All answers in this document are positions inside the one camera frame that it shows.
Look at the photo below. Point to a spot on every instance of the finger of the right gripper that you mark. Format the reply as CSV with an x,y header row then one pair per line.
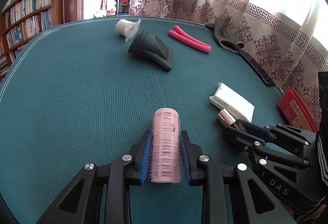
x,y
284,136
260,151

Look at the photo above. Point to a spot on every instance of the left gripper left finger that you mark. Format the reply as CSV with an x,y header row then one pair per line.
x,y
107,187

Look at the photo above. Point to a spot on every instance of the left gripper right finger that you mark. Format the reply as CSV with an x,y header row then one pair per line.
x,y
229,192

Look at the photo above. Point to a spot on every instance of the brown nail polish bottle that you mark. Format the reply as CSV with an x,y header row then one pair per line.
x,y
227,120

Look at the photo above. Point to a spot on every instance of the red cookie tin box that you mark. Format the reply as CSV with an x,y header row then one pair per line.
x,y
297,112

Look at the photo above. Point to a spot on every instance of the white tissue pack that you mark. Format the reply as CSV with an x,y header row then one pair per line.
x,y
226,98

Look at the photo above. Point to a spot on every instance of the black phone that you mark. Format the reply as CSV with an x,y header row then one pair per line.
x,y
259,71

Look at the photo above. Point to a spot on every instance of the grey glove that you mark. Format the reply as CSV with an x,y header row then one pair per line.
x,y
223,37

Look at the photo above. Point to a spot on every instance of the patterned curtain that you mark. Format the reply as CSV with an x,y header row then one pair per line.
x,y
278,34

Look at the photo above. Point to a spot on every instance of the pink foam curler rod far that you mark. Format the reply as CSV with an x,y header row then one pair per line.
x,y
178,34

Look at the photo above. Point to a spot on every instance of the black hair dryer nozzle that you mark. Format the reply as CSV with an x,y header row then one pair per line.
x,y
150,47

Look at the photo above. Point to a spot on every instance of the white tape roll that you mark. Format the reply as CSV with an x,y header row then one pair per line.
x,y
127,29

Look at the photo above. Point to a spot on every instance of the red chair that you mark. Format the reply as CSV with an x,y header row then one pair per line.
x,y
123,6

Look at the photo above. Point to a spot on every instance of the wooden bookshelf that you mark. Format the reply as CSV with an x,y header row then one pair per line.
x,y
21,21

